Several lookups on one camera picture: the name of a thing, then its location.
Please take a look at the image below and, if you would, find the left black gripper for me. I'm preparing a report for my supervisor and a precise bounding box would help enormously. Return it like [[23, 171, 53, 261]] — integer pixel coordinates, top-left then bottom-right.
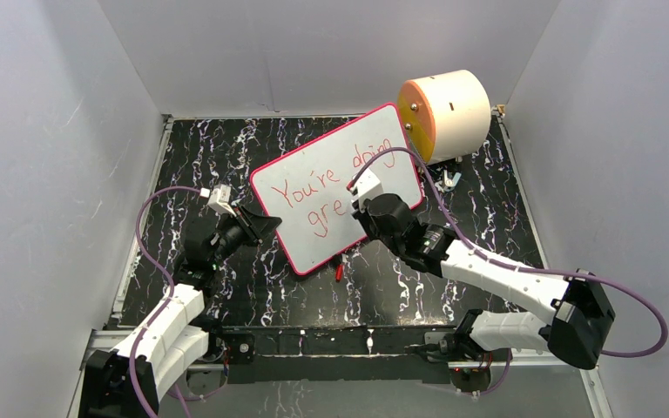
[[209, 206, 280, 268]]

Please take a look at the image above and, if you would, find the pink framed whiteboard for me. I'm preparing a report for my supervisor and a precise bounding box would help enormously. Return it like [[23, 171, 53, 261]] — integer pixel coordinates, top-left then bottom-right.
[[250, 103, 423, 275]]

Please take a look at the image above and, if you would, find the red marker cap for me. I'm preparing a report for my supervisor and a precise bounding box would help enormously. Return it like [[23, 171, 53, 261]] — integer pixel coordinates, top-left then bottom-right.
[[335, 263, 344, 282]]

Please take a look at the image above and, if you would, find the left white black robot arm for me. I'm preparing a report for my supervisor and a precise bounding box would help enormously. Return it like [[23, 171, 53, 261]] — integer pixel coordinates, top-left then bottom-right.
[[78, 206, 281, 417]]

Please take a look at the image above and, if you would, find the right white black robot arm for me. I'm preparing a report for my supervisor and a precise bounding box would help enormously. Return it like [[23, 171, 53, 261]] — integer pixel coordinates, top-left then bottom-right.
[[352, 193, 616, 369]]

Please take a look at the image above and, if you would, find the small white clip object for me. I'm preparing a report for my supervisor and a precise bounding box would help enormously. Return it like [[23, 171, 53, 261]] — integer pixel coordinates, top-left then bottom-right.
[[436, 170, 462, 192]]

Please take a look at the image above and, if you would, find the cream cylinder with orange face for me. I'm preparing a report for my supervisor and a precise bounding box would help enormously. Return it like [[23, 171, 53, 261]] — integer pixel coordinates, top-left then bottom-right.
[[396, 70, 491, 165]]

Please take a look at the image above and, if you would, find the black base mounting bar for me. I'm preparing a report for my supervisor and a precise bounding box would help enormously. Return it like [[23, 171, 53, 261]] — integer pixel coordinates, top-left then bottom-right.
[[166, 324, 494, 387]]

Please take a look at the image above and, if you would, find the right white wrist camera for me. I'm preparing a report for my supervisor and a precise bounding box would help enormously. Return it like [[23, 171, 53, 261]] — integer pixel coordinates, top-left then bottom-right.
[[347, 169, 383, 212]]

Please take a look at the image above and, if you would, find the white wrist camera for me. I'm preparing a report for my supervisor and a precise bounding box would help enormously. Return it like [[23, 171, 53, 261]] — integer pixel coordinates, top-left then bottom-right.
[[347, 169, 383, 212], [199, 185, 236, 218]]

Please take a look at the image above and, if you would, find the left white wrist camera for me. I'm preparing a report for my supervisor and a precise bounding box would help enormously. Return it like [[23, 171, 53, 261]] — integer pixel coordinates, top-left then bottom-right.
[[199, 185, 236, 218]]

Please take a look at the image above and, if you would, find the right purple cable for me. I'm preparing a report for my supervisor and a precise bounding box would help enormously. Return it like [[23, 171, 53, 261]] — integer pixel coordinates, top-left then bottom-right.
[[347, 146, 669, 397]]

